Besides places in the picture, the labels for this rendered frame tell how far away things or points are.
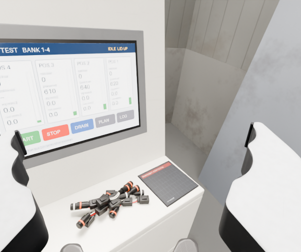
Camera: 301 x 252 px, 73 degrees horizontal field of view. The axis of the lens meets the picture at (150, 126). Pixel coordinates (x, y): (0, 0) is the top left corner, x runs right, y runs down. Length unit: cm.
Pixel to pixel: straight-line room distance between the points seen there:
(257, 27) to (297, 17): 44
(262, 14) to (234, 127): 97
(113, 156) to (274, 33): 148
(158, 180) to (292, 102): 119
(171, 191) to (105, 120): 33
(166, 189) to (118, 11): 58
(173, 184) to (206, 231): 120
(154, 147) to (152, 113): 14
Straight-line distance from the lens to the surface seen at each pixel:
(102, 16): 65
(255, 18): 218
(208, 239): 188
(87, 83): 61
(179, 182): 77
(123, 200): 67
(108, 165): 72
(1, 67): 57
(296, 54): 172
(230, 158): 195
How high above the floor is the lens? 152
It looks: 31 degrees down
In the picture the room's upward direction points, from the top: 8 degrees clockwise
